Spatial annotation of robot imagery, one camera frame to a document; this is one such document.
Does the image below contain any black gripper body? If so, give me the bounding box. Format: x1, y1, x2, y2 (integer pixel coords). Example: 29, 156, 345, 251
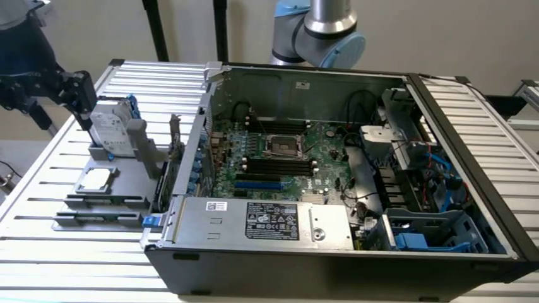
0, 71, 68, 112

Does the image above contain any silver CPU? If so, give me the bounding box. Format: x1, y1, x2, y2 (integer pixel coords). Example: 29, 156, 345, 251
81, 168, 115, 192

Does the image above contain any black expansion slot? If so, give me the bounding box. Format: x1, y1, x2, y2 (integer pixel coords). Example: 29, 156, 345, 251
233, 173, 281, 182

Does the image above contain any CPU socket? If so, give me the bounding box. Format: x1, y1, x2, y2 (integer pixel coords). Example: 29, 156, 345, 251
256, 134, 307, 159

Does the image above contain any blue expansion slot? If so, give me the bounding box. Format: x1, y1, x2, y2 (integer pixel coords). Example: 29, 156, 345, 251
232, 180, 284, 187

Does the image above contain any silver hard disk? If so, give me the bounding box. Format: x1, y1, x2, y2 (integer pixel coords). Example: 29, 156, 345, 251
88, 93, 143, 160

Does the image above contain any black stand pole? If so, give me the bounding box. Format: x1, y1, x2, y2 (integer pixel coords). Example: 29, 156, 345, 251
211, 0, 229, 62
140, 0, 171, 62

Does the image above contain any graphics card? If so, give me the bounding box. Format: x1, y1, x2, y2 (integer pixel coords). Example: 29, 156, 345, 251
151, 114, 187, 213

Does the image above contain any grey parts rack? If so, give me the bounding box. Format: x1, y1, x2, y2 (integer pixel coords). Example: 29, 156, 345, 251
49, 119, 171, 234

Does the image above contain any silver power supply unit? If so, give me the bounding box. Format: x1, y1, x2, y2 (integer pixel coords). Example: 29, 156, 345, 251
161, 196, 355, 251

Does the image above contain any green motherboard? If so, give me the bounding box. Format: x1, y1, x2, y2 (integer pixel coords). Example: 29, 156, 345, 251
201, 121, 380, 216

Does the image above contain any grey metal disk bay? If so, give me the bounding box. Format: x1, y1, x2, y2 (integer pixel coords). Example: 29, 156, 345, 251
359, 87, 440, 169

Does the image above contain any black open PC case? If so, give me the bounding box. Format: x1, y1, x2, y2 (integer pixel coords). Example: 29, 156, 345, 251
143, 61, 539, 297

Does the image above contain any blue plastic drive cage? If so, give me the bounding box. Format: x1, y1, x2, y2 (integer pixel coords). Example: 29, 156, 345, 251
380, 206, 492, 254

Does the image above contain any black box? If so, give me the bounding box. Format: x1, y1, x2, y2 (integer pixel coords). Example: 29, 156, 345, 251
483, 93, 524, 120

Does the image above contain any thin black cable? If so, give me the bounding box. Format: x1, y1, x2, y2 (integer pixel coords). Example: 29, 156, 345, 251
0, 160, 22, 187

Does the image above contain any black short wire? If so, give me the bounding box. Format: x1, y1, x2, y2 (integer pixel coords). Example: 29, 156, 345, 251
232, 100, 255, 123

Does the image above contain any black looped wire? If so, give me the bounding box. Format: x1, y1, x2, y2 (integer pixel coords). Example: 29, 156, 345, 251
345, 89, 368, 128

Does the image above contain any blue wire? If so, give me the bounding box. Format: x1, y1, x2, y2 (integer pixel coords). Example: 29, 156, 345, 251
424, 150, 469, 213

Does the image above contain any black cable over table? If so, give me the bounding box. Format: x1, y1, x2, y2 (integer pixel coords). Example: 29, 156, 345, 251
417, 73, 507, 121

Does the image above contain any aluminium frame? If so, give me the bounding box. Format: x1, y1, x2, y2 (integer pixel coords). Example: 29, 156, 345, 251
503, 78, 539, 131

